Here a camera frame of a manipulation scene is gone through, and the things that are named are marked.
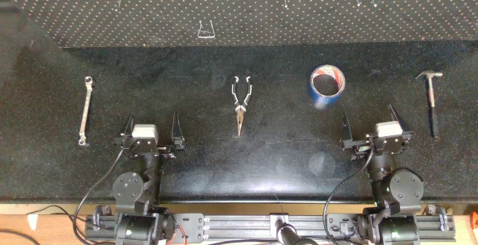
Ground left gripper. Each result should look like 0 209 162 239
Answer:
114 111 187 160

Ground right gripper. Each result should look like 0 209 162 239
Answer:
339 105 414 161

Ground roll of blue tape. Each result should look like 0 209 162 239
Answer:
308 64 347 108

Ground hammer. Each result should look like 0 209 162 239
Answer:
415 69 444 140

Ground wrench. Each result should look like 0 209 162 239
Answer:
78 75 95 148

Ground black and white pliers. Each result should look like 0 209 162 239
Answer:
230 75 254 138

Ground black pegboard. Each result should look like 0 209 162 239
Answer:
0 0 478 49

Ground black pole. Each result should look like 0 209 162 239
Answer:
274 218 319 245

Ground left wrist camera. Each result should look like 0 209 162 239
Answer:
131 124 159 144

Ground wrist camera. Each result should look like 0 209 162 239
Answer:
374 120 404 138
131 124 159 144

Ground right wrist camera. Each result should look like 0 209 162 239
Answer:
374 120 404 138

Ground black cable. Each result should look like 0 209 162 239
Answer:
323 146 375 245
72 147 126 245

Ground thin black wire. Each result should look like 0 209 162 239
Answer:
0 229 41 245
25 204 89 235

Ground mounting rail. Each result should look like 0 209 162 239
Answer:
84 204 457 244

